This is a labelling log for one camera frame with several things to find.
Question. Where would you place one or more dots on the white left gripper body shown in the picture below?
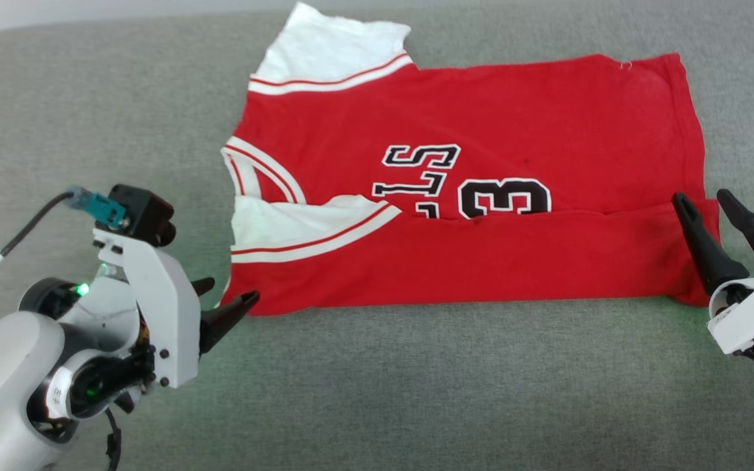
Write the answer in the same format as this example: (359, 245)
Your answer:
(167, 307)

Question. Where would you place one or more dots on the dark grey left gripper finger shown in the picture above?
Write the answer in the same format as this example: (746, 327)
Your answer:
(203, 286)
(223, 320)

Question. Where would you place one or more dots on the red basketball jersey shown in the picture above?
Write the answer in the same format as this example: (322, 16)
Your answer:
(482, 104)

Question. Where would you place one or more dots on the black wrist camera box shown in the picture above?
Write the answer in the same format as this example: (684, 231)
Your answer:
(148, 209)

